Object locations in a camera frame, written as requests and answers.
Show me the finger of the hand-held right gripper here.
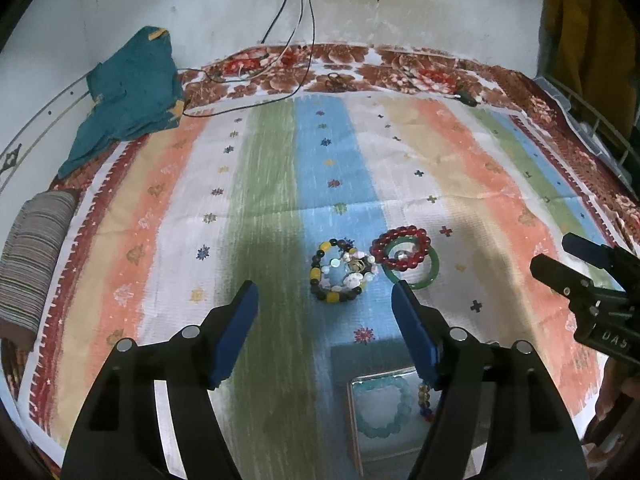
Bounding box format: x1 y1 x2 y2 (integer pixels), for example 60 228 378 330
561 232 613 267
530 254 596 301

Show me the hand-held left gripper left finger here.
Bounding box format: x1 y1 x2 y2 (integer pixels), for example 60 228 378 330
60 280 260 480

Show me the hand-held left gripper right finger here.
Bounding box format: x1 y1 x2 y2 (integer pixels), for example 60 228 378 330
391 280 591 480

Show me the green jade bangle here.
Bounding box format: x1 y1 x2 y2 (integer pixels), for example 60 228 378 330
382 237 442 289

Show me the amber and blue bead bracelet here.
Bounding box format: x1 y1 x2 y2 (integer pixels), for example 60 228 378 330
416 382 436 423

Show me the red bead bracelet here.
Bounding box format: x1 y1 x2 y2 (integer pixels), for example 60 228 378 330
370 226 432 272

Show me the yellow and black bead bracelet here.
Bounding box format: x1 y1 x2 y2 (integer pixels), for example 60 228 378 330
310 240 373 306

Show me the white shell bead bracelet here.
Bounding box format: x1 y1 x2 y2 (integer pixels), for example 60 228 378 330
322 255 378 296

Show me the turquoise bead bracelet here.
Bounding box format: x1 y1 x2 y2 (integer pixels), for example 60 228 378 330
356 377 416 438

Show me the metal tin box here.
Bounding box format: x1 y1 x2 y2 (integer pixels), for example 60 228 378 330
346 366 443 478

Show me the person's right hand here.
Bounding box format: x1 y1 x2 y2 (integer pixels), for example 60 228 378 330
585 360 640 453

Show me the multicolour striped mat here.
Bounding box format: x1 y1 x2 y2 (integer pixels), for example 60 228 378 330
17 92 618 461

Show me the mustard hanging garment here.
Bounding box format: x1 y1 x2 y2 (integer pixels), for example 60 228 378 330
542 0 640 126

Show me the striped folded cloth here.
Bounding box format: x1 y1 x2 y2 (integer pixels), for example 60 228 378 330
0 191 80 346

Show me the teal cloth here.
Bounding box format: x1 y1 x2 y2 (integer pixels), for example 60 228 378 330
57 26 185 180

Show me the white cable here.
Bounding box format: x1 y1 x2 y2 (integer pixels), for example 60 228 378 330
235 0 307 81

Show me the long black cable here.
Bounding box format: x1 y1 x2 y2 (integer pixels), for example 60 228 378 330
181 0 317 118

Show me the thin black cable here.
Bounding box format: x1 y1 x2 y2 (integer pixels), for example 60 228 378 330
259 0 293 45

